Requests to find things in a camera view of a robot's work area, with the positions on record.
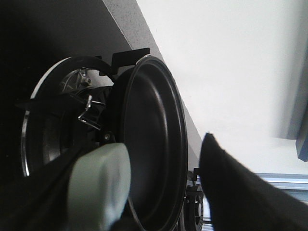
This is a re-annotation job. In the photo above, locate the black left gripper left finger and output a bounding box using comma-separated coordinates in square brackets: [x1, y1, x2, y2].
[0, 142, 98, 231]

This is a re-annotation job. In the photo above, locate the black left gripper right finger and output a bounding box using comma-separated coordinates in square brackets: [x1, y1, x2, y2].
[199, 133, 308, 231]

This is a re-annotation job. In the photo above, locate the black frying pan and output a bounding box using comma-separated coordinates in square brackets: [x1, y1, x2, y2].
[67, 55, 189, 231]

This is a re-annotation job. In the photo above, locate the black left gas burner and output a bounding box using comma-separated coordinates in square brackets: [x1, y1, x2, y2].
[16, 56, 115, 177]

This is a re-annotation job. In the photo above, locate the black glass gas stove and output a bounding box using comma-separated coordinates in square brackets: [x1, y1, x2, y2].
[0, 0, 130, 212]

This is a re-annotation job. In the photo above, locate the wire pan support stand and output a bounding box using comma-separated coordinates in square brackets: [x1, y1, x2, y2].
[68, 93, 106, 131]

